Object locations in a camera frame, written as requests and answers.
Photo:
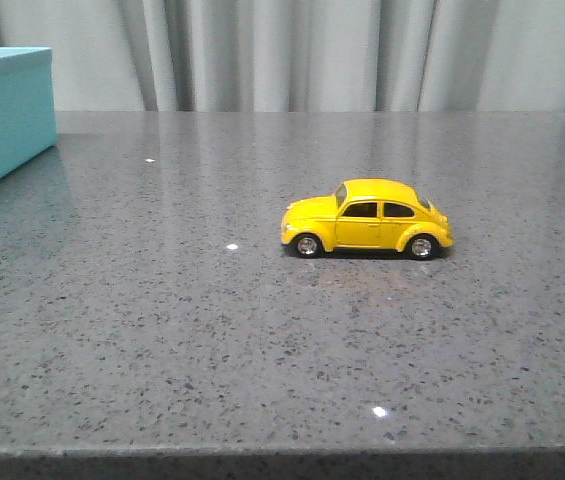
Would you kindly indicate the yellow toy beetle car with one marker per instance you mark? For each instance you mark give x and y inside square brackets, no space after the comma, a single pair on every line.
[369,214]

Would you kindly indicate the turquoise blue box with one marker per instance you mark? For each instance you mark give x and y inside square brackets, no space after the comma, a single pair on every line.
[27,114]

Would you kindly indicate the grey white curtain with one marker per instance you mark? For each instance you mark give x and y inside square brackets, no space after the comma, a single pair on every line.
[326,56]

